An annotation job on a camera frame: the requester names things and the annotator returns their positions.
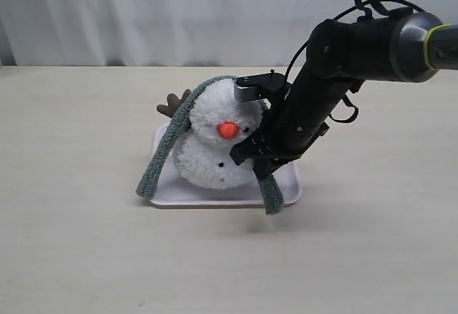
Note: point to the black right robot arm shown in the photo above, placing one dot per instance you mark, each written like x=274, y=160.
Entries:
x=340, y=57

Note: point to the white plush snowman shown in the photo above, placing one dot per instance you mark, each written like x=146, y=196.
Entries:
x=201, y=154

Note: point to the teal fleece scarf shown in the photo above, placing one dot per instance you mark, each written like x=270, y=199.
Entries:
x=176, y=109

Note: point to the white backdrop curtain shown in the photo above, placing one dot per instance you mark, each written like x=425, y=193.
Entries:
x=167, y=32

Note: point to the white plastic tray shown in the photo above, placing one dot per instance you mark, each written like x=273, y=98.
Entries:
x=281, y=189

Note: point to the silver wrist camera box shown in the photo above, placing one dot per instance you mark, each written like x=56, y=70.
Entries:
x=269, y=86

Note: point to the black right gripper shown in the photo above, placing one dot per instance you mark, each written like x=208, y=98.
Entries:
x=289, y=126

